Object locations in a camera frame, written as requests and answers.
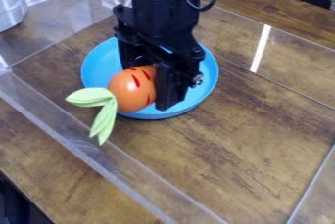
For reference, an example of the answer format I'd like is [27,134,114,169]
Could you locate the clear acrylic enclosure panel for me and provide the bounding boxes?
[0,56,228,224]

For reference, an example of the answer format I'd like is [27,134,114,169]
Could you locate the orange toy carrot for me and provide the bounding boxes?
[66,65,156,145]

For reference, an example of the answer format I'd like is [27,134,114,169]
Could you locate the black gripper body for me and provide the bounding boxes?
[111,0,206,89]

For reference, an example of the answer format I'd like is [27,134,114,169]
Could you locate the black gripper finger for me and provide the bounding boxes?
[118,38,150,69]
[154,61,189,111]

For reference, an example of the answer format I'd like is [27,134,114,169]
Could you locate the blue round tray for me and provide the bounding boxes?
[81,37,220,120]

